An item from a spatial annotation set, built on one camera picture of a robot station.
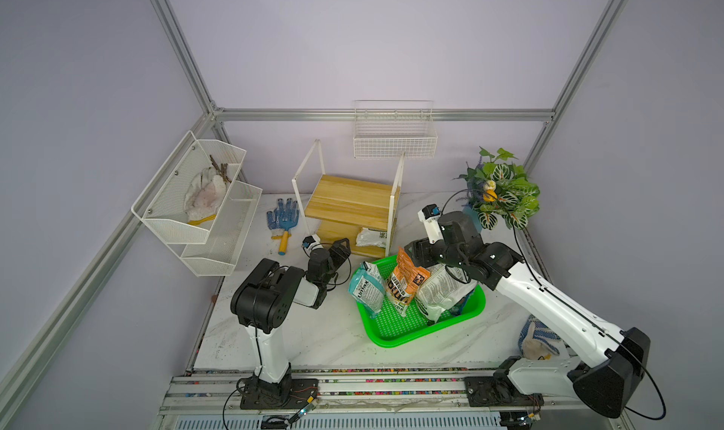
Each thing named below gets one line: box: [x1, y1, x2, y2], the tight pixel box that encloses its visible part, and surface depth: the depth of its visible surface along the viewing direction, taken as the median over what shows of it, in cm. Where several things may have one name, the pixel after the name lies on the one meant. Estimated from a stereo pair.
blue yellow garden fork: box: [278, 209, 299, 256], surface depth 111 cm
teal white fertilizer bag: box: [348, 260, 386, 318], surface depth 81 cm
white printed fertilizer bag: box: [414, 264, 478, 323], surface depth 80 cm
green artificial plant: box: [452, 146, 541, 231], surface depth 78 cm
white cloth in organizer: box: [182, 166, 228, 222], surface depth 80 cm
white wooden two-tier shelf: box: [291, 139, 406, 258], surface depth 92 cm
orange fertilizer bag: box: [386, 246, 431, 317], surface depth 86 cm
